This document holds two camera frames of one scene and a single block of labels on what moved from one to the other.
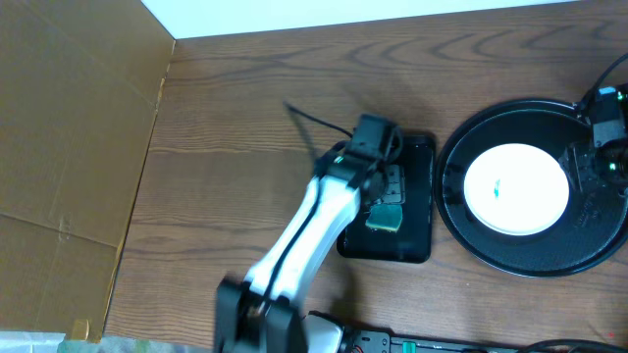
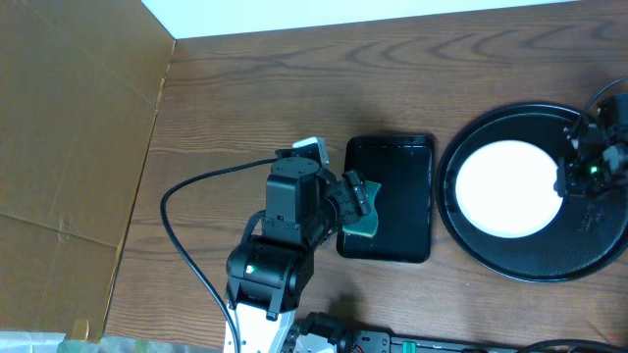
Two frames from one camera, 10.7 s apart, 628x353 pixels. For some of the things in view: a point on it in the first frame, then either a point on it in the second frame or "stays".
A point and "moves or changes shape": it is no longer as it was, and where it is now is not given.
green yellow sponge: [385, 216] moves or changes shape
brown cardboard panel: [79, 83] stays
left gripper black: [389, 185] to [357, 193]
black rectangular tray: [399, 224] stays
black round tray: [586, 230] stays
